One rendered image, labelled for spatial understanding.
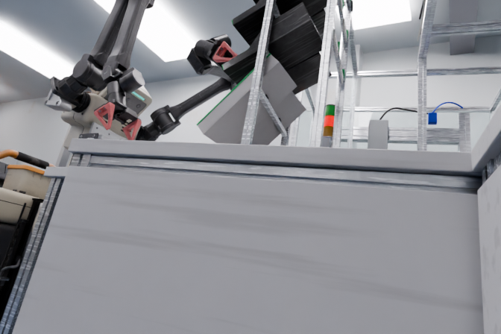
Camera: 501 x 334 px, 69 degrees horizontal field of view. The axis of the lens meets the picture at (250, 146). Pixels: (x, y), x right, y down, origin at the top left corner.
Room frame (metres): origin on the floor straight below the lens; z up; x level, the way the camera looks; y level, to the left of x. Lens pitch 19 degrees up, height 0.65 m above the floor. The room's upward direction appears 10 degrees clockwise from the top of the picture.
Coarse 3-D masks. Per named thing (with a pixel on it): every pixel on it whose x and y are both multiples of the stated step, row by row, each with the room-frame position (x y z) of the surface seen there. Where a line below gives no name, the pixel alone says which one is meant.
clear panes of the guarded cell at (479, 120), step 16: (304, 96) 2.30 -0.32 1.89; (304, 112) 2.35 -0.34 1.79; (368, 112) 2.49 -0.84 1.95; (384, 112) 2.45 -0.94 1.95; (400, 112) 2.41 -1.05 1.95; (448, 112) 2.29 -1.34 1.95; (464, 112) 2.26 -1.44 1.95; (480, 112) 2.22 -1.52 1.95; (304, 128) 2.41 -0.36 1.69; (480, 128) 2.22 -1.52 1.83; (304, 144) 2.46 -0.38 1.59; (352, 144) 2.53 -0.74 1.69; (400, 144) 2.41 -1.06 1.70; (416, 144) 2.37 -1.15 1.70
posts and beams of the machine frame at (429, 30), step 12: (432, 0) 1.42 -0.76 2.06; (432, 12) 1.49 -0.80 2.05; (444, 24) 1.61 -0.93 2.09; (456, 24) 1.59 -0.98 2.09; (468, 24) 1.57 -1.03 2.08; (480, 24) 1.55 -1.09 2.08; (492, 24) 1.53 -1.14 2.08; (420, 36) 1.73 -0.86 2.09; (432, 36) 1.67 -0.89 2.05; (420, 48) 1.79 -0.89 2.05; (420, 60) 1.87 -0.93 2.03; (420, 72) 1.87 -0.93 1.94; (420, 84) 1.87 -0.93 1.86; (420, 96) 1.87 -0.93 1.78; (420, 108) 1.87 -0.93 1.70; (420, 120) 1.87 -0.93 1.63; (420, 132) 1.87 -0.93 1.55; (420, 144) 1.87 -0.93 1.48
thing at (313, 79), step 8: (312, 56) 0.95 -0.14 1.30; (320, 56) 0.95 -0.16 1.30; (296, 64) 0.97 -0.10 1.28; (304, 64) 0.97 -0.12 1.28; (312, 64) 0.98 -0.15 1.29; (320, 64) 0.98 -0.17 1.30; (288, 72) 1.00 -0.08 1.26; (296, 72) 1.00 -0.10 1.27; (304, 72) 1.01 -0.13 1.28; (312, 72) 1.02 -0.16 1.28; (296, 80) 1.04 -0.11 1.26; (304, 80) 1.04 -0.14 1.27; (312, 80) 1.05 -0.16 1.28; (296, 88) 1.08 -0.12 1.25; (304, 88) 1.09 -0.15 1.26
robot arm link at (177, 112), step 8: (224, 80) 1.53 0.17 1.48; (208, 88) 1.53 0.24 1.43; (216, 88) 1.53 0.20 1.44; (224, 88) 1.54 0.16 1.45; (232, 88) 1.56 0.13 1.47; (192, 96) 1.53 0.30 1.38; (200, 96) 1.53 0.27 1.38; (208, 96) 1.54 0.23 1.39; (184, 104) 1.53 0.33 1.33; (192, 104) 1.53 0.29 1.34; (200, 104) 1.57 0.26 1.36; (160, 112) 1.52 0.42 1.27; (168, 112) 1.56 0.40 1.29; (176, 112) 1.53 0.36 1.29; (184, 112) 1.54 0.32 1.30; (152, 120) 1.55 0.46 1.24; (176, 120) 1.55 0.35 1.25; (168, 128) 1.54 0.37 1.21
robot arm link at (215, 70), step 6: (192, 54) 1.13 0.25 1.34; (192, 60) 1.14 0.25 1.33; (198, 60) 1.13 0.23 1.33; (192, 66) 1.15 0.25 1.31; (198, 66) 1.14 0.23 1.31; (210, 66) 1.17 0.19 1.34; (216, 66) 1.24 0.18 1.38; (198, 72) 1.17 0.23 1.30; (210, 72) 1.26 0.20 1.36; (216, 72) 1.29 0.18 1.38; (222, 72) 1.33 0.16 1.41; (228, 78) 1.44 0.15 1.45; (234, 84) 1.47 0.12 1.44
